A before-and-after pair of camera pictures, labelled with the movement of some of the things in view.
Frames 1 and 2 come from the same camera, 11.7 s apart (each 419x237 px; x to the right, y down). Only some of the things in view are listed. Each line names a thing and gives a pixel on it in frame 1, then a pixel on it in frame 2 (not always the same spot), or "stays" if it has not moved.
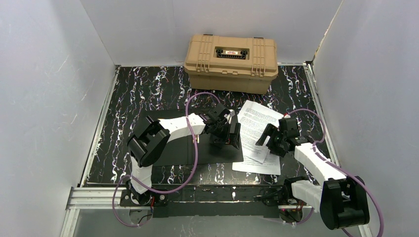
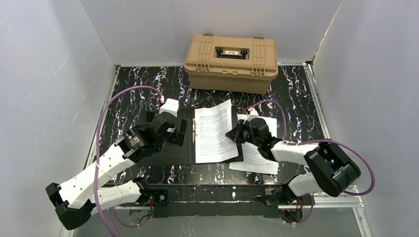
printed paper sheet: [252, 119] → [211, 124]
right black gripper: [272, 138] → [238, 134]
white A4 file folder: [197, 148] stays
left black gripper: [226, 131] → [178, 131]
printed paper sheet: [271, 165] stays
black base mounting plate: [234, 200] stays
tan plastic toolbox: [231, 64] stays
